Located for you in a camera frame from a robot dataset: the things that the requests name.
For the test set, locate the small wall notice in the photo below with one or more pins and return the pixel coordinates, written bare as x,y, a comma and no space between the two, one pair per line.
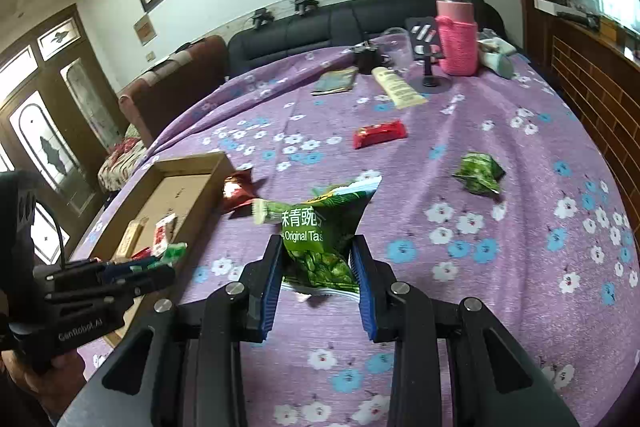
144,29

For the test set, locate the large green pea snack packet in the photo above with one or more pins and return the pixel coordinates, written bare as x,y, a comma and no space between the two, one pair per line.
315,227

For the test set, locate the purple floral tablecloth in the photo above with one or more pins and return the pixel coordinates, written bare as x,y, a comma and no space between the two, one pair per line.
450,257

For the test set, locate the beige snack bar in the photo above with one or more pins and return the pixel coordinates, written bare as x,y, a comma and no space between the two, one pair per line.
131,239

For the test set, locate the green and white candy packet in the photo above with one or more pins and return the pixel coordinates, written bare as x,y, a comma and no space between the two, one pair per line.
172,252

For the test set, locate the brown armchair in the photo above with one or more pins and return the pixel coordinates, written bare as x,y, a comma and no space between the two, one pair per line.
170,97

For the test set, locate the black clamp device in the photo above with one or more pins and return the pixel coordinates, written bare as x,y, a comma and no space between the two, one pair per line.
262,18
305,3

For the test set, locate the small green snack packet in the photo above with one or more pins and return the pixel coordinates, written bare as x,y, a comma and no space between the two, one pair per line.
477,174

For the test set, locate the light green cloth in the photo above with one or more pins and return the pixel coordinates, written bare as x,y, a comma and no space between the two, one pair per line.
497,59

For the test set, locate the black remote control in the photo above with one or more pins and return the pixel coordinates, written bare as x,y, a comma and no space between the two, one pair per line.
580,20

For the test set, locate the wooden glass door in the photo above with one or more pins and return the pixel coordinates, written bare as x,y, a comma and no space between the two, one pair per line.
50,122

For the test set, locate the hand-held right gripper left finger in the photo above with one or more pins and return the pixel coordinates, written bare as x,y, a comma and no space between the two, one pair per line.
272,287

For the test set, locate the cardboard box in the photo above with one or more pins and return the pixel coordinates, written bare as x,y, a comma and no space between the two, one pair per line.
170,192

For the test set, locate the floral cushion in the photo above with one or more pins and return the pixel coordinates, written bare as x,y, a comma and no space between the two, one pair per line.
120,162

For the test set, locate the black sofa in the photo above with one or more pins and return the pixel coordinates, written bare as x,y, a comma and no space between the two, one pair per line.
300,37

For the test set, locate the black phone stand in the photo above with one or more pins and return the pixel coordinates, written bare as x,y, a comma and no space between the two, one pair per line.
422,34

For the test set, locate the red foil snack packet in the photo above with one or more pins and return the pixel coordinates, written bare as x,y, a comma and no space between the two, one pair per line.
142,253
237,192

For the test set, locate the clear plastic cup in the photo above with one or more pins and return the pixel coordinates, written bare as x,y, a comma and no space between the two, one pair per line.
400,52

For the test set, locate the person's left hand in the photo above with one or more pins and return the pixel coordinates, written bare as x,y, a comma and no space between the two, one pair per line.
65,367

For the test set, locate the green booklet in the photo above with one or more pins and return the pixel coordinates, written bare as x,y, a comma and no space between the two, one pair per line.
335,81

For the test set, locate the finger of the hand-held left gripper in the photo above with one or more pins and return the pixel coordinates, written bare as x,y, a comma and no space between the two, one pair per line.
75,274
100,294

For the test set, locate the wooden television cabinet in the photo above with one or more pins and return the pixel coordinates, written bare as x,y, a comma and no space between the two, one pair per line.
590,77

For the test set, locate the red and white snack packet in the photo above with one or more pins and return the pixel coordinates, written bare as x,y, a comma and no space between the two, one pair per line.
162,234

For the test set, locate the pink thermos bottle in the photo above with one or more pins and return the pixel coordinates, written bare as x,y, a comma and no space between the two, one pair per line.
457,42

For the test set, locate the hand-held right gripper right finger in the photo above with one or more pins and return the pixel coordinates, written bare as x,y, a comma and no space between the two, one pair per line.
362,292

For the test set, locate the red snack bar packet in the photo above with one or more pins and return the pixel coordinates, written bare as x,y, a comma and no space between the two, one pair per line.
378,133

